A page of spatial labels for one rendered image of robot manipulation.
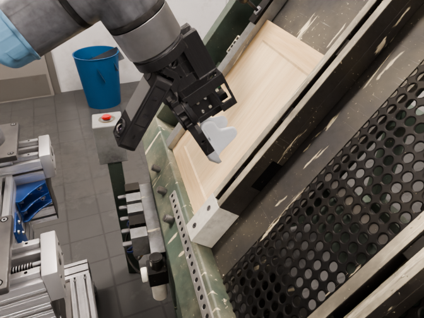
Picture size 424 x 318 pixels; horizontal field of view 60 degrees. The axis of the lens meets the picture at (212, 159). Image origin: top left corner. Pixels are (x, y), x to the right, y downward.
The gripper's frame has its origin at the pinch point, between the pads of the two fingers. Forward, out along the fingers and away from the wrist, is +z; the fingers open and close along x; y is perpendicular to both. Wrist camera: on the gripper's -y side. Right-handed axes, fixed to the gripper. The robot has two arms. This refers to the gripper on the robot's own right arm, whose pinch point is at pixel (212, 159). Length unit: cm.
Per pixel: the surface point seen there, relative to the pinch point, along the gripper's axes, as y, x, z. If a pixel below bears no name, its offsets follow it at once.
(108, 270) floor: -80, 99, 107
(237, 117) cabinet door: 14, 45, 30
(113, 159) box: -33, 89, 44
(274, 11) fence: 45, 65, 18
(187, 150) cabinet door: -5, 59, 40
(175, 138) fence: -6, 69, 39
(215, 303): -17.6, 1.5, 36.8
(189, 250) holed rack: -18.3, 19.3, 37.9
